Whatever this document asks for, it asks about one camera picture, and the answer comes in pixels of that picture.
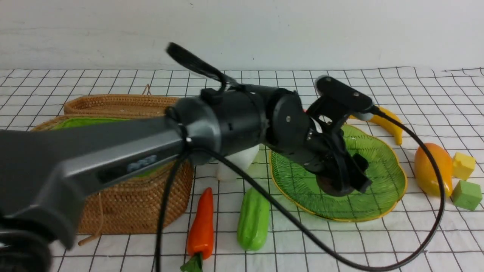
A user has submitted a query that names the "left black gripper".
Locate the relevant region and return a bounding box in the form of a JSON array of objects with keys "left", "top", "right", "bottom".
[{"left": 265, "top": 91, "right": 372, "bottom": 195}]

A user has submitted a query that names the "dark purple mangosteen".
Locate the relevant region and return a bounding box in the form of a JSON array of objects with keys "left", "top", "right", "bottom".
[{"left": 316, "top": 175, "right": 346, "bottom": 197}]

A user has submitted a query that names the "yellow banana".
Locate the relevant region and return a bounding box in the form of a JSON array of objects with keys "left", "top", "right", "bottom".
[{"left": 349, "top": 106, "right": 404, "bottom": 146}]

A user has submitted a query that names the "orange yellow mango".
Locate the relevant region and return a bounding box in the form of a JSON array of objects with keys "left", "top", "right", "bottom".
[{"left": 414, "top": 143, "right": 453, "bottom": 198}]

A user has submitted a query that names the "white radish with leaves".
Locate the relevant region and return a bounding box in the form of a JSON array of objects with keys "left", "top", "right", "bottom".
[{"left": 216, "top": 145, "right": 259, "bottom": 182}]

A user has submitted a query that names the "green chayote gourd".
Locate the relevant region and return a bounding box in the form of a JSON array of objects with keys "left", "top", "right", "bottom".
[{"left": 237, "top": 187, "right": 271, "bottom": 251}]

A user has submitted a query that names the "orange carrot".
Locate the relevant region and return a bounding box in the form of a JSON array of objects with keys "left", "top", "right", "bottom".
[{"left": 180, "top": 187, "right": 214, "bottom": 272}]

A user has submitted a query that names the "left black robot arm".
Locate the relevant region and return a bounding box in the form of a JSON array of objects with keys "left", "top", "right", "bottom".
[{"left": 0, "top": 43, "right": 375, "bottom": 272}]

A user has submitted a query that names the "green leaf-shaped glass plate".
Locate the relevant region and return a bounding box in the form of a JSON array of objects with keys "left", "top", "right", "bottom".
[{"left": 268, "top": 125, "right": 408, "bottom": 222}]

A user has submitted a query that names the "yellow foam cube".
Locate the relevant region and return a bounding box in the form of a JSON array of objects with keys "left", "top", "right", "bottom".
[{"left": 452, "top": 152, "right": 476, "bottom": 181}]

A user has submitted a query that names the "green foam cube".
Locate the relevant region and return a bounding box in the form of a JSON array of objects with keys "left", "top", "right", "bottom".
[{"left": 451, "top": 180, "right": 483, "bottom": 211}]

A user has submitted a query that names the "woven rattan basket lid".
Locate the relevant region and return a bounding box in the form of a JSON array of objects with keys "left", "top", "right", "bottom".
[{"left": 64, "top": 84, "right": 179, "bottom": 118}]

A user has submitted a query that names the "woven rattan basket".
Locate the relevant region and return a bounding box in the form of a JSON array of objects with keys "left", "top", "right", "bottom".
[{"left": 31, "top": 114, "right": 194, "bottom": 246}]

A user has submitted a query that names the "black camera cable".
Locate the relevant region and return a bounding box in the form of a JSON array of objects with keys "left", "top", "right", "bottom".
[{"left": 155, "top": 106, "right": 447, "bottom": 272}]

